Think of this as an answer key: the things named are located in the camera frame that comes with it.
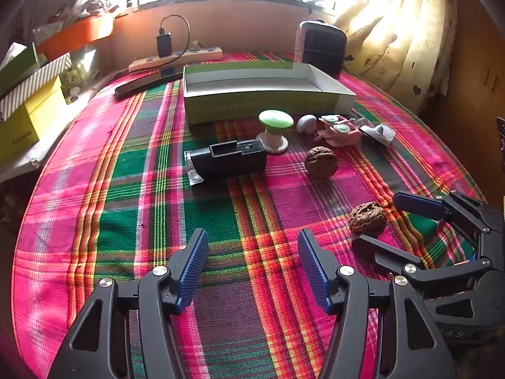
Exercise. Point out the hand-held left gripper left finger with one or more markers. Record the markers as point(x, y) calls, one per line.
point(193, 268)

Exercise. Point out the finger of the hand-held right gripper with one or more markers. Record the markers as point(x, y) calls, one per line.
point(382, 250)
point(418, 204)

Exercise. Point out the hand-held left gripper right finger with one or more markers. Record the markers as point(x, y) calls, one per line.
point(313, 272)

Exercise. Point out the brown walnut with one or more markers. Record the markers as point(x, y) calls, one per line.
point(367, 218)
point(321, 162)

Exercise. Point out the small white plug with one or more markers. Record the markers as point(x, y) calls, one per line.
point(378, 132)

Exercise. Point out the black rectangular device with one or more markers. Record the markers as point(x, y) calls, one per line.
point(232, 164)

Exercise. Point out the white dome knob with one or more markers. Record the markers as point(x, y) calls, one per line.
point(305, 123)

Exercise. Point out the green topped white knob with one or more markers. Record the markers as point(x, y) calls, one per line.
point(275, 118)

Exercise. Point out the green and white cardboard box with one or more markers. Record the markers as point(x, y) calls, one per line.
point(252, 102)

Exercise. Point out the plaid tablecloth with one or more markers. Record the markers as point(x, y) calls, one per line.
point(130, 205)

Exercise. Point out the cream heart print curtain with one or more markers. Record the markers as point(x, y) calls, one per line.
point(402, 39)

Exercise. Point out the grey space heater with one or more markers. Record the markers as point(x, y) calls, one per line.
point(321, 49)

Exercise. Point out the black smartphone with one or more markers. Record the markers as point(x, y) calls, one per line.
point(146, 83)

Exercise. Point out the white power strip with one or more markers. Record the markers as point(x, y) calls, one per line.
point(197, 56)

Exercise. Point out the yellow cardboard box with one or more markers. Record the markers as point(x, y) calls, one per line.
point(35, 114)

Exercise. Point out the black charger adapter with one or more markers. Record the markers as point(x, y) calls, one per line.
point(164, 45)

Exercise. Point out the striped cardboard box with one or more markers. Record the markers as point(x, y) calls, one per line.
point(31, 87)

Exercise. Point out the orange plastic basin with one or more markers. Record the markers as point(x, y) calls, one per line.
point(79, 33)

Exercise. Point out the white plastic bag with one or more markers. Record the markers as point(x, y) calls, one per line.
point(96, 6)

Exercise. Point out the white wall plug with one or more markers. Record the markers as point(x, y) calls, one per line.
point(196, 45)

